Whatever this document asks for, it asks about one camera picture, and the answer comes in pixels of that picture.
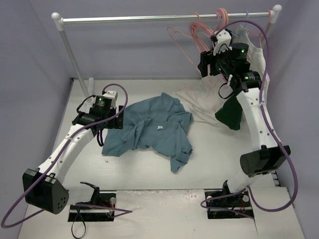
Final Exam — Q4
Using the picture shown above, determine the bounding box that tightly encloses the thin pink wire hanger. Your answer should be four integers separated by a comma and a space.
166, 26, 217, 88

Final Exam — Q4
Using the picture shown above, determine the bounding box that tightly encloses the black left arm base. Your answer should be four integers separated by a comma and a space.
68, 191, 117, 223

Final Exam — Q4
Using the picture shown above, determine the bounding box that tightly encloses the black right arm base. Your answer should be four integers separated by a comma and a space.
201, 190, 254, 220

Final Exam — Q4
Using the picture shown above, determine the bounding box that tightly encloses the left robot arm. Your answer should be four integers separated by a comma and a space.
22, 91, 124, 215

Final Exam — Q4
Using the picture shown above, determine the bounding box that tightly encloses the white t shirt on hanger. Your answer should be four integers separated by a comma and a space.
235, 25, 266, 78

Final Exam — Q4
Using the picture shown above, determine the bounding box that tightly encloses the black cable loop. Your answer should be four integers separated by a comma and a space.
70, 209, 87, 238

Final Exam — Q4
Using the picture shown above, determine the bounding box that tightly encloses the blue wire hanger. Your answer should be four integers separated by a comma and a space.
233, 10, 251, 43

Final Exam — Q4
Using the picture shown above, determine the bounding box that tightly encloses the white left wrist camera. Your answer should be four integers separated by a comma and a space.
102, 91, 118, 108

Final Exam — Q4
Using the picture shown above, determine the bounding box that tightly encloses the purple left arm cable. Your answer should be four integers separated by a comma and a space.
1, 84, 133, 229

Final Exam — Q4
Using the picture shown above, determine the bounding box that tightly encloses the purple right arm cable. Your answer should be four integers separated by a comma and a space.
200, 19, 299, 219

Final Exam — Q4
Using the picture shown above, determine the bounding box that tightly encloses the green t shirt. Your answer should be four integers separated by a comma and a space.
215, 96, 243, 130

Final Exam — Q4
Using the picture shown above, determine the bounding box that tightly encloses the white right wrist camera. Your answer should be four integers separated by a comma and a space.
211, 29, 232, 56

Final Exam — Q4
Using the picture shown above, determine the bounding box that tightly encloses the blue t shirt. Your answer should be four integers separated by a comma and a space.
102, 93, 193, 173

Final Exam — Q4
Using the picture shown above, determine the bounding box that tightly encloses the white clothes rack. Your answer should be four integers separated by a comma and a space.
51, 4, 283, 100

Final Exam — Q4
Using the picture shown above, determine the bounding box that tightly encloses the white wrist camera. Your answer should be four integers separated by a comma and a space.
211, 29, 232, 56
102, 91, 118, 108

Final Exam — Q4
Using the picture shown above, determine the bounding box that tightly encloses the pink hanger at rack end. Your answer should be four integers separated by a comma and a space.
247, 9, 272, 48

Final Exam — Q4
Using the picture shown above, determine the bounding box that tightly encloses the pink hanger behind thick one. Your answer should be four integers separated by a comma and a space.
189, 11, 223, 52

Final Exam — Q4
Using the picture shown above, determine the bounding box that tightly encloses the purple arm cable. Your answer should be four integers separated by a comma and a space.
200, 19, 299, 219
1, 84, 133, 229

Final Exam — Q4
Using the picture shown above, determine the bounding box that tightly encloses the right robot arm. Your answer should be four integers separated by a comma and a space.
198, 43, 285, 205

